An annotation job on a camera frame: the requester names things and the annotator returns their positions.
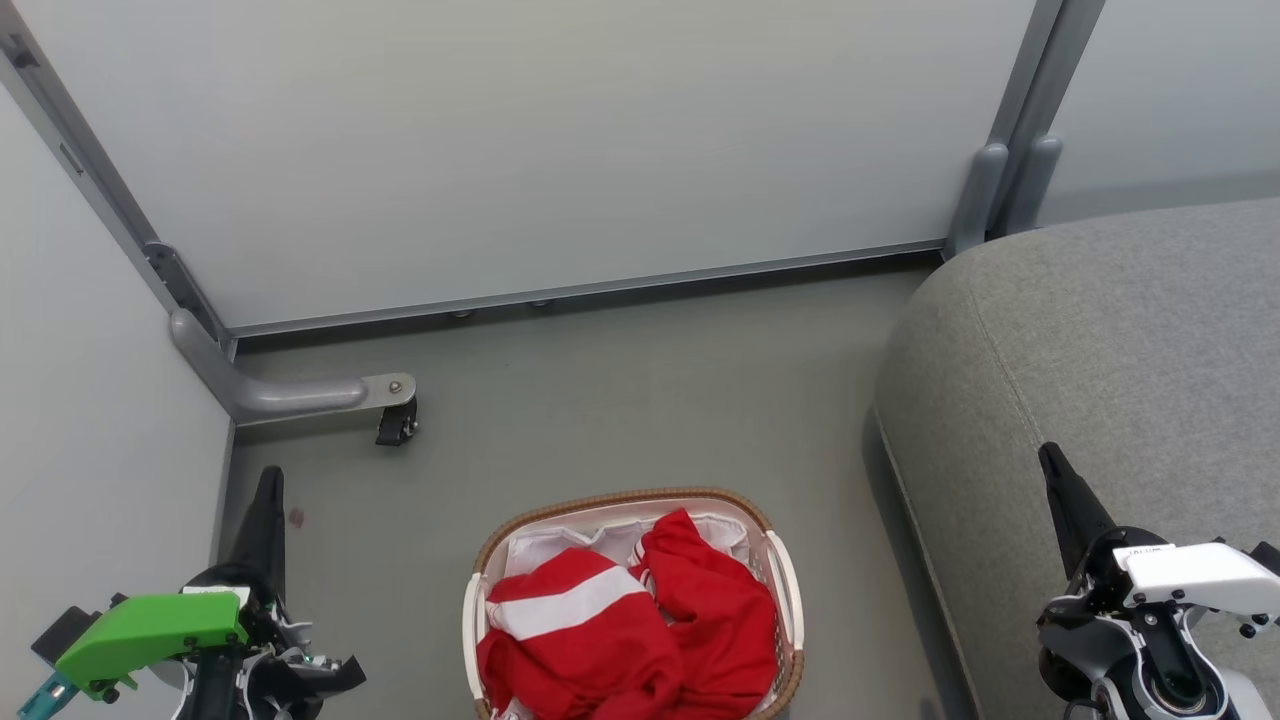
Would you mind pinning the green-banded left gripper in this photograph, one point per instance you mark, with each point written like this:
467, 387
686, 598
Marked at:
150, 630

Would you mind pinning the grey fabric sofa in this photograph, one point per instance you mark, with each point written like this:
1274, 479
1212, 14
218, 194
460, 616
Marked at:
1100, 350

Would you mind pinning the grey partition support foot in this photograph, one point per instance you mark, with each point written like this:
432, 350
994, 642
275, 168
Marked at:
280, 390

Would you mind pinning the black caster wheel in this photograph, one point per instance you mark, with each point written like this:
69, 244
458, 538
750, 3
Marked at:
397, 424

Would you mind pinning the grey partition bottom rail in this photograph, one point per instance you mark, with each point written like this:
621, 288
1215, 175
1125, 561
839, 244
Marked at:
600, 285

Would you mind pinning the white brown-rimmed laundry basket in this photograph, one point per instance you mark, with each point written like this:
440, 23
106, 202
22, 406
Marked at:
785, 590

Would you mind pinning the red white-striped garment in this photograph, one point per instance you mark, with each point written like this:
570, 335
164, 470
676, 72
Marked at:
580, 625
715, 610

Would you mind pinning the grey partition double post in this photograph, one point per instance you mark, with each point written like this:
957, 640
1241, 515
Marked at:
1020, 130

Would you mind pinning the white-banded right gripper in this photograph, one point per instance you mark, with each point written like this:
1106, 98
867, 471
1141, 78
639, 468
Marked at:
1200, 575

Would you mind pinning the white basket liner cloth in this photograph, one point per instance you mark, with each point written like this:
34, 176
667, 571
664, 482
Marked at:
610, 535

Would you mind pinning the grey partition corner post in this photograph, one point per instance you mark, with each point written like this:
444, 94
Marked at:
110, 190

